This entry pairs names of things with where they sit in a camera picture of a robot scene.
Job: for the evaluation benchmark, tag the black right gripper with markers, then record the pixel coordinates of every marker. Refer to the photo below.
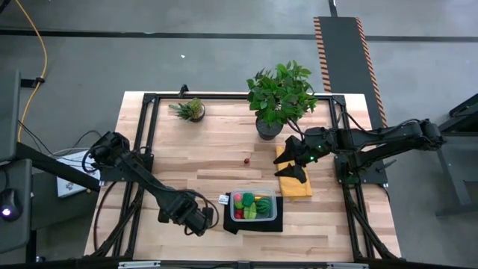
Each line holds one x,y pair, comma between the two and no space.
319,143

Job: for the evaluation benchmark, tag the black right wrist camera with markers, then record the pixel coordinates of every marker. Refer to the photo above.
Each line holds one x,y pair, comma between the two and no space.
291,142

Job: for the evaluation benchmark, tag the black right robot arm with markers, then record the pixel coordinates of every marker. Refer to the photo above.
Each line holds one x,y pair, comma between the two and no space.
388,136

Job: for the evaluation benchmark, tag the black aluminium table frame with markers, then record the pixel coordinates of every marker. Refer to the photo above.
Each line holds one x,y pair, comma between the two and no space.
224,96

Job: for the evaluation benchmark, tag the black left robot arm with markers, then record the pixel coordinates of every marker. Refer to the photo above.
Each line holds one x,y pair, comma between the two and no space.
142,179

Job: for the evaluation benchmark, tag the leafy green potted plant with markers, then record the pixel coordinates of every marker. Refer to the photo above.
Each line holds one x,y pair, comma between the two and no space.
280,97

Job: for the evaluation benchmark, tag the light green toy starfruit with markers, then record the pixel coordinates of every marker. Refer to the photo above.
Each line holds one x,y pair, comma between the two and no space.
250,212

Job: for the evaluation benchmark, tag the small potted succulent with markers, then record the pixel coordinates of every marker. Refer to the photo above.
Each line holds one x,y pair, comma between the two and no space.
194,110

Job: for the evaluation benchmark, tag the clear plastic tupperware container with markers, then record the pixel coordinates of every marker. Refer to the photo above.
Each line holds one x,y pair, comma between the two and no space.
235,191

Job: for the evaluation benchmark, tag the dark red toy cherry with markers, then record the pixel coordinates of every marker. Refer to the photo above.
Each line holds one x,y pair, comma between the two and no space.
246,161

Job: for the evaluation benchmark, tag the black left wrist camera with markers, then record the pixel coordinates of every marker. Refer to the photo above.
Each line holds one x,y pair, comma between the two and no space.
198,227

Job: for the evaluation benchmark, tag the black device with glowing light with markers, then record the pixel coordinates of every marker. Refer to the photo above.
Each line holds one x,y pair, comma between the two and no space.
9,205

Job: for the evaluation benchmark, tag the white printed paper sheet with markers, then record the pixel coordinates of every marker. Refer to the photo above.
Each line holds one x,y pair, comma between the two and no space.
71,187

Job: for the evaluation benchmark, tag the dark green toy bell pepper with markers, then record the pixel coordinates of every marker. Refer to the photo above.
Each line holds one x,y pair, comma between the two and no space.
248,200

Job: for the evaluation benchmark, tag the dark metal workbench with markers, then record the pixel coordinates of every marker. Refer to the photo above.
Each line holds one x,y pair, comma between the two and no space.
459,179

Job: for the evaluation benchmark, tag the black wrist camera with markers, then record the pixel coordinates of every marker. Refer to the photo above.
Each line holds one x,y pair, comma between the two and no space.
198,227
291,142

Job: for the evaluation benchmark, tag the black diagonal stand beam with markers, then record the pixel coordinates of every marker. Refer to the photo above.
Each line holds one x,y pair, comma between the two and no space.
45,162

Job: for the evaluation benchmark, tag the pink toy raspberry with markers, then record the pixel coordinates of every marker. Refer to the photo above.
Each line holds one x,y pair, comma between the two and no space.
237,197

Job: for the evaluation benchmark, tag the white label tag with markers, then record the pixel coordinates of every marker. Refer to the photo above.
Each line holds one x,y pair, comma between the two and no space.
223,200

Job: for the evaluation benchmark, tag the striped green toy watermelon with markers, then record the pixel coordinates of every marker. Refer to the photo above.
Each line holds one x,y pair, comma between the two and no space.
264,206

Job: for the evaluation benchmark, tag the black mat with striped edges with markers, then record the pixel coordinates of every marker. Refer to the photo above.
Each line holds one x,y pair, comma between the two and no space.
341,48

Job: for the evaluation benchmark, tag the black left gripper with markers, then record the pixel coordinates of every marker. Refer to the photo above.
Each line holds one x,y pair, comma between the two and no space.
183,207

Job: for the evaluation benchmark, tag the black folded cloth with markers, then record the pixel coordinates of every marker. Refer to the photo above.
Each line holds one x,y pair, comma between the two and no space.
254,226

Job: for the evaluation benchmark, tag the yellow cloth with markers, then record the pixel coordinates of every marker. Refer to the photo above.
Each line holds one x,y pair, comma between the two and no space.
295,190

